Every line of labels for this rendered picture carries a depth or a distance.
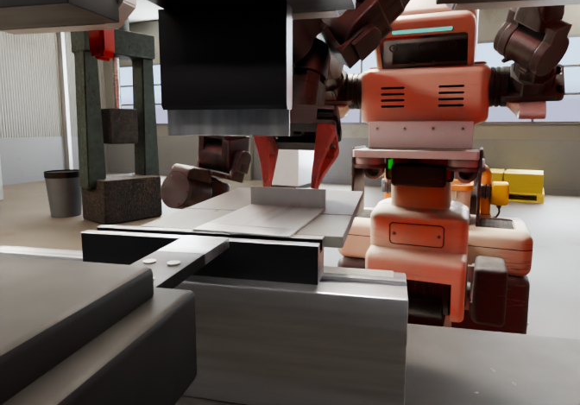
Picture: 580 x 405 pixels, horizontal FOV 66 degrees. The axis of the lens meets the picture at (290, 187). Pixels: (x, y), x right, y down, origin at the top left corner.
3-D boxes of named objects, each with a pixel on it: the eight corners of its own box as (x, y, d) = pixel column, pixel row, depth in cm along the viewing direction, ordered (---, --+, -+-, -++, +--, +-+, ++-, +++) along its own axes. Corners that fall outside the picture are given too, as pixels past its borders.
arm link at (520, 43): (557, 63, 87) (534, 50, 90) (568, 21, 78) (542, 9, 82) (520, 90, 86) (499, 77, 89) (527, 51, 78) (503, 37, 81)
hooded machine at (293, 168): (300, 191, 773) (301, 96, 752) (263, 189, 799) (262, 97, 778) (316, 185, 853) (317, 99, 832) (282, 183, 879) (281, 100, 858)
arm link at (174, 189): (253, 153, 77) (214, 144, 81) (213, 137, 66) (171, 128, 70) (236, 220, 76) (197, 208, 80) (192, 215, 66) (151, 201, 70)
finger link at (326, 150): (329, 184, 47) (337, 108, 51) (263, 181, 49) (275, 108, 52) (334, 206, 53) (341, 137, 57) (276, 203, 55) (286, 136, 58)
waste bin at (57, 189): (66, 211, 590) (63, 168, 582) (93, 212, 576) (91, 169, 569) (38, 217, 549) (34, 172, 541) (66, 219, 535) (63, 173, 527)
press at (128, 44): (68, 222, 517) (51, -38, 479) (128, 209, 602) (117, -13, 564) (117, 228, 487) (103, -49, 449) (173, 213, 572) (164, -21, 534)
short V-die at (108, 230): (324, 272, 36) (324, 236, 36) (318, 285, 33) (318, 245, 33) (105, 256, 41) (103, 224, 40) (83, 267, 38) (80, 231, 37)
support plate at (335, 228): (362, 198, 61) (362, 191, 61) (343, 248, 36) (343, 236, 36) (238, 193, 65) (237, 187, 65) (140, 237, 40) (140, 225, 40)
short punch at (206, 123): (292, 136, 35) (292, 8, 34) (286, 136, 33) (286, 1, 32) (174, 135, 37) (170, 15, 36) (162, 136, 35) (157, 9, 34)
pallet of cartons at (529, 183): (542, 195, 722) (544, 169, 717) (550, 204, 644) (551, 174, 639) (463, 191, 768) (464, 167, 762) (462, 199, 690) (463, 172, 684)
